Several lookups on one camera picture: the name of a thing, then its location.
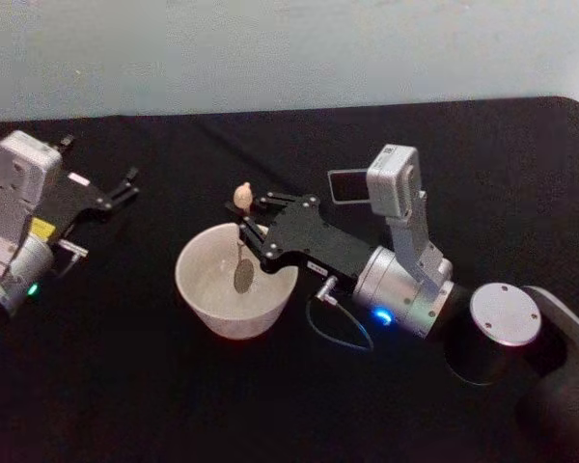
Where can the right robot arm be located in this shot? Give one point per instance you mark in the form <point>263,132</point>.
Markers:
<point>405,284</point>

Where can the black table cloth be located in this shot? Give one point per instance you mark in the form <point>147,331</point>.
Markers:
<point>125,386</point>

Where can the white round bowl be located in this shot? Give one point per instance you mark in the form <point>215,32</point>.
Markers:
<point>207,294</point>

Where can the small spoon with beige knob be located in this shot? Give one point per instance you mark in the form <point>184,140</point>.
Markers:
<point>243,195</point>

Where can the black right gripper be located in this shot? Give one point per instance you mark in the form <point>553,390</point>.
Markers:
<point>313,241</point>

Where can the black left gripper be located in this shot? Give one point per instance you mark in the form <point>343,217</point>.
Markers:
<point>77,198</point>

